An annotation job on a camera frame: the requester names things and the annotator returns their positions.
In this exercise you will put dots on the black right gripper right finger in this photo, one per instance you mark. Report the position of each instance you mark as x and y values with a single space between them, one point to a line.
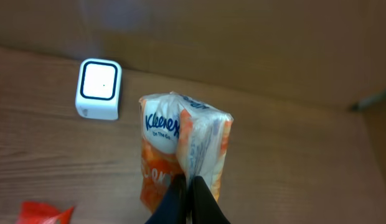
204 208

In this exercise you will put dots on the white barcode scanner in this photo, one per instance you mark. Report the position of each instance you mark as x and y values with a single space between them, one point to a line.
99 89

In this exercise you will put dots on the red snack packet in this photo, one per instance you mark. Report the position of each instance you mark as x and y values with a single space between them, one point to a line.
43 213

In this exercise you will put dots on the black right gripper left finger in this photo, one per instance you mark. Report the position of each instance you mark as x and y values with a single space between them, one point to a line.
172 209

